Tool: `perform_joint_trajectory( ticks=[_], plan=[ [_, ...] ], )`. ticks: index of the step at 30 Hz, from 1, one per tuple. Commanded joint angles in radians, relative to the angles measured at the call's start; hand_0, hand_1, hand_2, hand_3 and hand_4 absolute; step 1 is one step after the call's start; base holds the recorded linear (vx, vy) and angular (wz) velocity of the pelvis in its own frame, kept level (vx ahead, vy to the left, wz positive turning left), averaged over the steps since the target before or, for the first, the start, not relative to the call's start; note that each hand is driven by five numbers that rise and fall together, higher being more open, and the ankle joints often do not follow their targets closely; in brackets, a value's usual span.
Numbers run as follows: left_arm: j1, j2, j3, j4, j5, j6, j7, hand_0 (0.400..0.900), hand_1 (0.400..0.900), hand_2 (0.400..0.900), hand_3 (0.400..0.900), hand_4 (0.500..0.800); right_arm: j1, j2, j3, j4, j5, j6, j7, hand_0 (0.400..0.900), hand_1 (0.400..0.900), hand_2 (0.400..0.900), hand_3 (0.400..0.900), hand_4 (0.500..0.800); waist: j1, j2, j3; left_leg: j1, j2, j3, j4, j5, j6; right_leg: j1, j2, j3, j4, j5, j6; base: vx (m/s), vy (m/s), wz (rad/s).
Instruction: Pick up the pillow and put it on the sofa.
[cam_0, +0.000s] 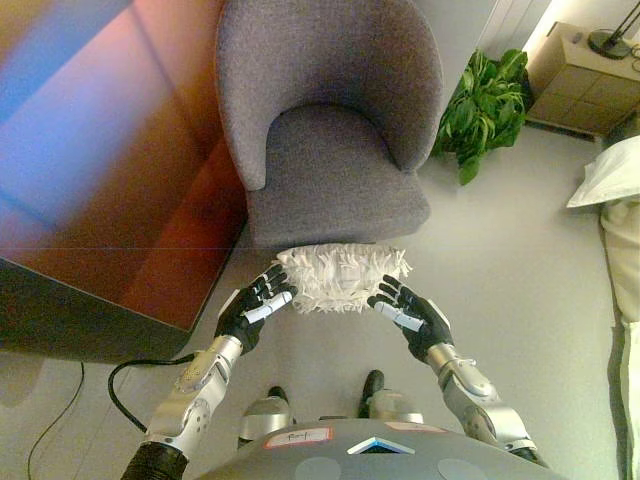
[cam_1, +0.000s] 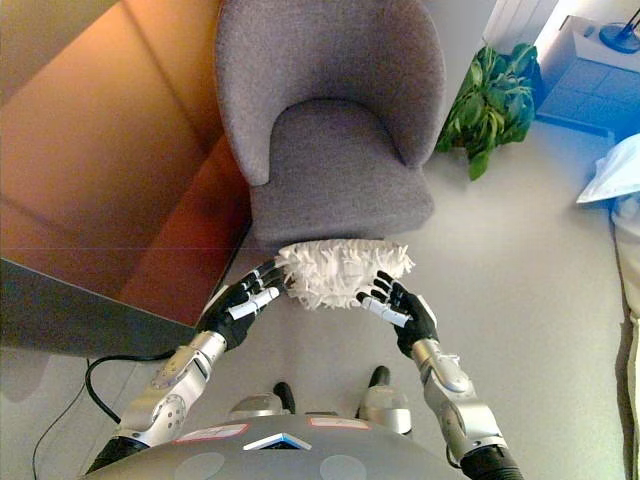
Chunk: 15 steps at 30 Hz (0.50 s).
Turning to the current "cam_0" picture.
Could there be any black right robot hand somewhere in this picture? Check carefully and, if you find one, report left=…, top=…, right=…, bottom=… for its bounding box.
left=367, top=274, right=455, bottom=364

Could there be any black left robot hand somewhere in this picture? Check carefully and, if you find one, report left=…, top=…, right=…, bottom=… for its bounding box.
left=214, top=263, right=297, bottom=357

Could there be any white shaggy pillow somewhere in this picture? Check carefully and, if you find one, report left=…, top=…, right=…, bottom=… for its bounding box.
left=274, top=243, right=415, bottom=316

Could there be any white bed pillow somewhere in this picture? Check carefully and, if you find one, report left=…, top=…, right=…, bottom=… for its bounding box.
left=565, top=135, right=640, bottom=209

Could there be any silver left robot leg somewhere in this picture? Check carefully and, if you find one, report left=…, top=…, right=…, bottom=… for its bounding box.
left=237, top=384, right=294, bottom=446

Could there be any grey robot torso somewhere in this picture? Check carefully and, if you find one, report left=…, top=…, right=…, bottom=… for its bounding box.
left=194, top=417, right=571, bottom=480

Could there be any grey fabric armchair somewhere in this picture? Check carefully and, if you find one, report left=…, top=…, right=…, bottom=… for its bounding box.
left=214, top=0, right=444, bottom=250

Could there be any white bed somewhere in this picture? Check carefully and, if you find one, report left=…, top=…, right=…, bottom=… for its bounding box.
left=597, top=197, right=640, bottom=480

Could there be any reddish brown wooden table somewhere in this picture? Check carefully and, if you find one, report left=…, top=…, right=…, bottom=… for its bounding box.
left=0, top=0, right=251, bottom=364

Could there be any green leafy plant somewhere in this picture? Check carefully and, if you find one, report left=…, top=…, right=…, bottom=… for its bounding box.
left=432, top=48, right=531, bottom=186

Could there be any beige wooden nightstand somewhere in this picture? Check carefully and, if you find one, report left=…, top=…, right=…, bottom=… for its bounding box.
left=522, top=22, right=640, bottom=139

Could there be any black lamp base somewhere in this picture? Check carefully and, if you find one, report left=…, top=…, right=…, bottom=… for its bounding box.
left=587, top=0, right=640, bottom=59

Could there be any thick black wrist cable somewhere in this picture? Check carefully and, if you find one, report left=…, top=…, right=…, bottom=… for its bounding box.
left=108, top=352, right=196, bottom=434

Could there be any thin black floor cable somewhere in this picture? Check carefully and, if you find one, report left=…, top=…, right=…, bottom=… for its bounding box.
left=27, top=359, right=86, bottom=480

